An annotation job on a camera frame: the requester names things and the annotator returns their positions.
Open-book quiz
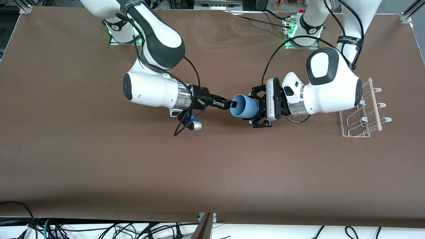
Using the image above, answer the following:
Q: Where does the blue plastic cup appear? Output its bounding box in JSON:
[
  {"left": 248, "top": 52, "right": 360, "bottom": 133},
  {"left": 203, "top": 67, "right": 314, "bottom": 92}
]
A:
[{"left": 230, "top": 94, "right": 259, "bottom": 118}]

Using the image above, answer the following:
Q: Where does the wooden rack dowel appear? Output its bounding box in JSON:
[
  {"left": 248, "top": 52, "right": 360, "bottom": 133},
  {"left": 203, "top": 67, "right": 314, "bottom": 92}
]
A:
[{"left": 368, "top": 78, "right": 383, "bottom": 131}]

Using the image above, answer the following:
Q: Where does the brown table cover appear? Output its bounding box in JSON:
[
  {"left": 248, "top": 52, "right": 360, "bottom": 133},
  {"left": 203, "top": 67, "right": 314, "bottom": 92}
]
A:
[{"left": 0, "top": 6, "right": 425, "bottom": 229}]

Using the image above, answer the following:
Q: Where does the white power strip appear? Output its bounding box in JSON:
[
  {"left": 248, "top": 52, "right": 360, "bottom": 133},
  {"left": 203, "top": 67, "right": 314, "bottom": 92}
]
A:
[{"left": 194, "top": 0, "right": 243, "bottom": 10}]

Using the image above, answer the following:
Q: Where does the orange object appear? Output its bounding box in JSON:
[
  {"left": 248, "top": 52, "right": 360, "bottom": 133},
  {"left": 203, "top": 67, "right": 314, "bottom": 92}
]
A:
[{"left": 274, "top": 0, "right": 299, "bottom": 9}]

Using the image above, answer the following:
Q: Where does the dark wooden beam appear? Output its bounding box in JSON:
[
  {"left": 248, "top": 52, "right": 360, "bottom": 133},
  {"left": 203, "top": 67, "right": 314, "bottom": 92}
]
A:
[{"left": 190, "top": 212, "right": 213, "bottom": 239}]

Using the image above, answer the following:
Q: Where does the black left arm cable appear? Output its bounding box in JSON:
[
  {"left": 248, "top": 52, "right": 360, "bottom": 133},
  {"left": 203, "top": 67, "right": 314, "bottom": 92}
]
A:
[{"left": 261, "top": 0, "right": 366, "bottom": 88}]

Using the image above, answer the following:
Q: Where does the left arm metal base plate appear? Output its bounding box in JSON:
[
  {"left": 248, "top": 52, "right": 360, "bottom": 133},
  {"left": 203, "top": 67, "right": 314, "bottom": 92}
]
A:
[{"left": 284, "top": 18, "right": 321, "bottom": 50}]

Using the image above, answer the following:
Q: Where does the long black table cable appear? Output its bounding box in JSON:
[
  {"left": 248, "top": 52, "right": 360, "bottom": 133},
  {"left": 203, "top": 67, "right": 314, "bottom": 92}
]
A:
[{"left": 229, "top": 12, "right": 293, "bottom": 29}]

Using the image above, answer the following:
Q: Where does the short black table cable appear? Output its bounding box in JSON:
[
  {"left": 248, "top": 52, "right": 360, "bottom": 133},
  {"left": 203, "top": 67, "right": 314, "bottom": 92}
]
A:
[{"left": 264, "top": 9, "right": 296, "bottom": 21}]

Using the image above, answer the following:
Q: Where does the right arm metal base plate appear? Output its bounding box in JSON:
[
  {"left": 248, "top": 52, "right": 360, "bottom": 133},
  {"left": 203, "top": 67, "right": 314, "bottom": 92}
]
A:
[{"left": 110, "top": 33, "right": 143, "bottom": 46}]

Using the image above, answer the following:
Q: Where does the white wire cup rack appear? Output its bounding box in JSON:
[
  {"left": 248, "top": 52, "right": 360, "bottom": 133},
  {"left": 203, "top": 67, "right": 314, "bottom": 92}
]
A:
[{"left": 339, "top": 83, "right": 392, "bottom": 138}]

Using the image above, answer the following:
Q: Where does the black velcro strap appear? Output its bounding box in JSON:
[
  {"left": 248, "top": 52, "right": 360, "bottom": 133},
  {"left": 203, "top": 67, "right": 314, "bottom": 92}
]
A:
[{"left": 337, "top": 36, "right": 364, "bottom": 45}]

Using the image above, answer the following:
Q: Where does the metal table bracket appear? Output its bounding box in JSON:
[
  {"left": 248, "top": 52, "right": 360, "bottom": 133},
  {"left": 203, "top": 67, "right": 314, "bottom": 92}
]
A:
[{"left": 198, "top": 212, "right": 217, "bottom": 223}]

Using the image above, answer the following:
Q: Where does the tangled black cable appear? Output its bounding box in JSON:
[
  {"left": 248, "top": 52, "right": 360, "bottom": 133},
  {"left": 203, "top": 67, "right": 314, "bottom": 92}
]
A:
[{"left": 50, "top": 222, "right": 200, "bottom": 239}]

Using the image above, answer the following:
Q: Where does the thick black floor cable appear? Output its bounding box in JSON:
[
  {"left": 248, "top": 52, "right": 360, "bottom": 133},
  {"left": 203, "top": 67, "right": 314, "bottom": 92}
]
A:
[{"left": 0, "top": 201, "right": 35, "bottom": 233}]

